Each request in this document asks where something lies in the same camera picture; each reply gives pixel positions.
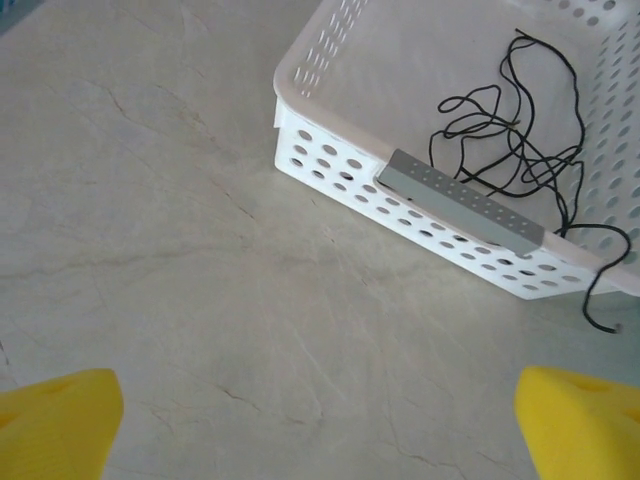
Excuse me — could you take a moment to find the white perforated plastic basket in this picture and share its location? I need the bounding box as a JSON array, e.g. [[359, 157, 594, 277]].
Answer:
[[273, 0, 640, 301]]

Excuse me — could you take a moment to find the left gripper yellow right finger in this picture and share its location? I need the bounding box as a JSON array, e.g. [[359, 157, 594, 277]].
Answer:
[[515, 365, 640, 480]]

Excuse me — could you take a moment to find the black wire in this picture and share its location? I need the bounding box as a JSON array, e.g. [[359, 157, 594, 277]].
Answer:
[[428, 27, 586, 236], [457, 149, 630, 334]]

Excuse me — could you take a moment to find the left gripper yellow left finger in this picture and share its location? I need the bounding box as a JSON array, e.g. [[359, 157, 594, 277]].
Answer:
[[0, 368, 125, 480]]

